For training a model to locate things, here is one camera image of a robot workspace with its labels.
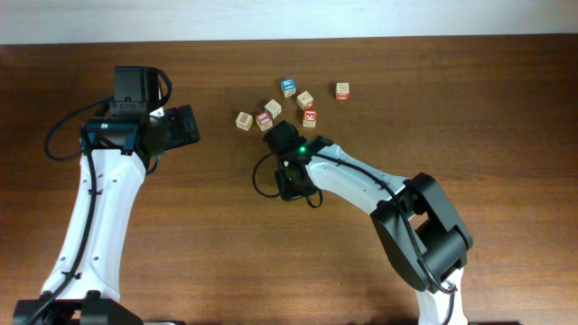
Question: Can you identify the far right red block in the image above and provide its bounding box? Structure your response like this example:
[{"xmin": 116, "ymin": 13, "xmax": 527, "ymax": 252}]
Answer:
[{"xmin": 335, "ymin": 82, "xmax": 350, "ymax": 101}]

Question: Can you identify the blue top wooden block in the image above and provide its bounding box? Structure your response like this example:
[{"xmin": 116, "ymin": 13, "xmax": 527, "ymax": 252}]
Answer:
[{"xmin": 280, "ymin": 79, "xmax": 297, "ymax": 98}]

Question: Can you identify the red R wooden block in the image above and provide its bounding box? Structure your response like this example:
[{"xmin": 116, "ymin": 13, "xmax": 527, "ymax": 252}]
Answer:
[{"xmin": 303, "ymin": 109, "xmax": 318, "ymax": 128}]

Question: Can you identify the plain top blue-side block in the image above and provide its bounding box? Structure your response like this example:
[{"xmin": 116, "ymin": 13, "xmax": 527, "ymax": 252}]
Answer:
[{"xmin": 265, "ymin": 99, "xmax": 282, "ymax": 119}]

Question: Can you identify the plain top red-side block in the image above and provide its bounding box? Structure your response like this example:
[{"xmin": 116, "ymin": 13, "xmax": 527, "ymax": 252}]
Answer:
[{"xmin": 296, "ymin": 91, "xmax": 314, "ymax": 110}]

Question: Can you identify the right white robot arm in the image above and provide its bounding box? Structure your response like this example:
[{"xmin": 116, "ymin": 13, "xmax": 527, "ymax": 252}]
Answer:
[{"xmin": 264, "ymin": 121, "xmax": 473, "ymax": 324}]

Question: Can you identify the pineapple wooden block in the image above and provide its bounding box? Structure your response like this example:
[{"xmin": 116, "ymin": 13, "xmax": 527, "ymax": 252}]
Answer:
[{"xmin": 236, "ymin": 112, "xmax": 254, "ymax": 131}]

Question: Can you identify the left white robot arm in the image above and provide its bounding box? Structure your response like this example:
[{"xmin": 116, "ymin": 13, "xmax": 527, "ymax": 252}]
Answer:
[{"xmin": 13, "ymin": 66, "xmax": 200, "ymax": 324}]

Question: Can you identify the red I wooden block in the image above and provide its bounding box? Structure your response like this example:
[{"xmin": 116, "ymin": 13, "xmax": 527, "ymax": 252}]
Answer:
[{"xmin": 255, "ymin": 111, "xmax": 274, "ymax": 132}]

